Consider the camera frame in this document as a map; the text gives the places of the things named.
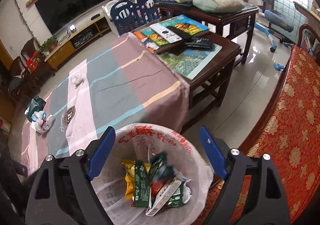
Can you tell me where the yellow snack bag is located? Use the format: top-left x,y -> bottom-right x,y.
121,160 -> 151,206

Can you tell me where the dark green snack wrapper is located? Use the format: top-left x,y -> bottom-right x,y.
148,151 -> 174,181

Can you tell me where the white plastic bag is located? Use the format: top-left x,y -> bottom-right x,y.
33,115 -> 55,134

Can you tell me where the blue glove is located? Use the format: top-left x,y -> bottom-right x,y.
31,111 -> 46,122

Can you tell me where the white tissue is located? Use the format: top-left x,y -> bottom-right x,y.
72,74 -> 84,89

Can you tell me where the white blue medicine box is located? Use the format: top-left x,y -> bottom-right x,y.
145,178 -> 182,217

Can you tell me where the red cardboard box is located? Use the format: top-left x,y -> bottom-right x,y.
150,179 -> 168,197

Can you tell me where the white lined trash basket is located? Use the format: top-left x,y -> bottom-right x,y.
92,123 -> 213,224

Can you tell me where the dark wooden coffee table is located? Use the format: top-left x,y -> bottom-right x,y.
132,24 -> 242,133

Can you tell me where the striped pastel tablecloth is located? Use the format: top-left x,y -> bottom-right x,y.
21,32 -> 190,175

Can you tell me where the green tissue box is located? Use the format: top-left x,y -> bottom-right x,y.
24,95 -> 46,122

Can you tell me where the red floral sofa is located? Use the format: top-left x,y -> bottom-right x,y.
195,39 -> 319,224

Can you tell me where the black remote control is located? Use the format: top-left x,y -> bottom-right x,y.
167,26 -> 191,40

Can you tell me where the white remote control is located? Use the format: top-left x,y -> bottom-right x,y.
150,23 -> 182,44

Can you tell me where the potted green plant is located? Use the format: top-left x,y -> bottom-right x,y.
40,36 -> 57,53

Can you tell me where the dark wooden side table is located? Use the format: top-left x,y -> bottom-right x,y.
156,3 -> 259,66

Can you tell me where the blue picture book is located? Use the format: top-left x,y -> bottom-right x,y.
159,14 -> 209,36

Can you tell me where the wooden tv cabinet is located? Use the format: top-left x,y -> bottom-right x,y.
44,16 -> 111,69

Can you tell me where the blue child chair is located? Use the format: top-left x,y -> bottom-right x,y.
248,0 -> 295,53

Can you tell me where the green grey cushion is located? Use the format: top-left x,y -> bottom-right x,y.
193,0 -> 246,13

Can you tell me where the blue white baby fence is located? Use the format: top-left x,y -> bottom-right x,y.
102,0 -> 162,36

